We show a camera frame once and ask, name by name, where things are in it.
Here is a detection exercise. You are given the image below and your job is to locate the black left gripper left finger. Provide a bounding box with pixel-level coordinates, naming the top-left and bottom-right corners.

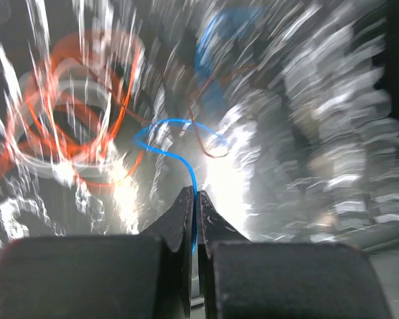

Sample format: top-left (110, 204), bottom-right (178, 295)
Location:
top-left (0, 187), bottom-right (194, 318)

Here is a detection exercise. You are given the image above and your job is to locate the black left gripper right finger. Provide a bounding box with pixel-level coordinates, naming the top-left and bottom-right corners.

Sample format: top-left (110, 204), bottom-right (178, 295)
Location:
top-left (196, 191), bottom-right (392, 318)

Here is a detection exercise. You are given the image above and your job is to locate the orange cable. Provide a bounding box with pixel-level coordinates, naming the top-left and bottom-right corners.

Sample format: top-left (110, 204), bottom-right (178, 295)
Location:
top-left (0, 31), bottom-right (146, 187)

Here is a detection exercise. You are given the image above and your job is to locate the brown cable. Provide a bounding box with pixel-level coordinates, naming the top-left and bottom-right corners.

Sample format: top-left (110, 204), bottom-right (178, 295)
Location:
top-left (119, 62), bottom-right (257, 160)

